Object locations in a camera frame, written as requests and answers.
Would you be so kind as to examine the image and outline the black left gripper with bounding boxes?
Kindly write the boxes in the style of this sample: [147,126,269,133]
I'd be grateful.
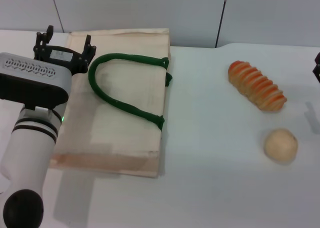
[33,24,97,76]

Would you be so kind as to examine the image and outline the orange striped long bread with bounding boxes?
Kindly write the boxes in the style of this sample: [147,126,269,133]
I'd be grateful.
[227,59,288,112]

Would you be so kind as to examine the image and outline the cream tote bag green handles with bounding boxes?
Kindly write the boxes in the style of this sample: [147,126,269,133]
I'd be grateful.
[48,27,174,180]

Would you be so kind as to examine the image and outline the round egg yolk pastry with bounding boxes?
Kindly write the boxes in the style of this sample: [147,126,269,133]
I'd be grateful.
[264,128,299,165]

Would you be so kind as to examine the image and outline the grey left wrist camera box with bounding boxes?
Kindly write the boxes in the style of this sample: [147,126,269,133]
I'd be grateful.
[0,52,73,111]

